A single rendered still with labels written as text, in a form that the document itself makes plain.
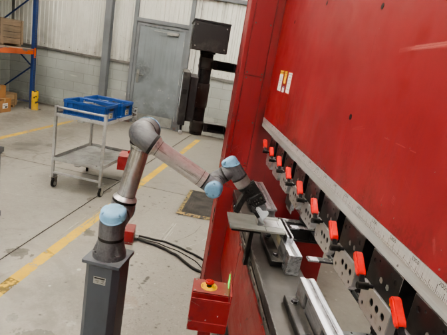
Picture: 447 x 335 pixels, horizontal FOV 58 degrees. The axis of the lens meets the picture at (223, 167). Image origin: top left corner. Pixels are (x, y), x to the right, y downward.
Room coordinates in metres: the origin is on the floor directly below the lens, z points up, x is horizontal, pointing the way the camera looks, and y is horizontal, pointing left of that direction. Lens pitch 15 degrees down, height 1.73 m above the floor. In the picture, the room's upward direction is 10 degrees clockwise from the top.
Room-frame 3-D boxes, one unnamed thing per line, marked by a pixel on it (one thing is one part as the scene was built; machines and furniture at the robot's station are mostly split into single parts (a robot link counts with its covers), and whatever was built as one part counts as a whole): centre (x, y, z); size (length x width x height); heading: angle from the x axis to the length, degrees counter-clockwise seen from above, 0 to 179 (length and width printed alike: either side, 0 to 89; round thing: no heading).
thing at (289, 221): (2.35, -0.67, 0.81); 0.64 x 0.08 x 0.14; 97
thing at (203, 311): (1.51, -0.04, 0.75); 0.20 x 0.16 x 0.18; 2
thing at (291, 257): (1.80, -0.35, 0.92); 0.39 x 0.06 x 0.10; 7
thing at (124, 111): (4.96, 1.52, 0.92); 0.50 x 0.36 x 0.18; 83
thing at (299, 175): (1.68, -0.36, 1.26); 0.15 x 0.09 x 0.17; 7
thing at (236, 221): (1.84, -0.20, 1.00); 0.26 x 0.18 x 0.01; 97
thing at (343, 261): (1.08, -0.43, 1.26); 0.15 x 0.09 x 0.17; 7
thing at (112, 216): (1.70, 0.45, 0.94); 0.13 x 0.12 x 0.14; 1
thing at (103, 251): (1.69, 0.45, 0.82); 0.15 x 0.15 x 0.10
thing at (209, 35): (3.04, 0.27, 1.53); 0.51 x 0.25 x 0.85; 9
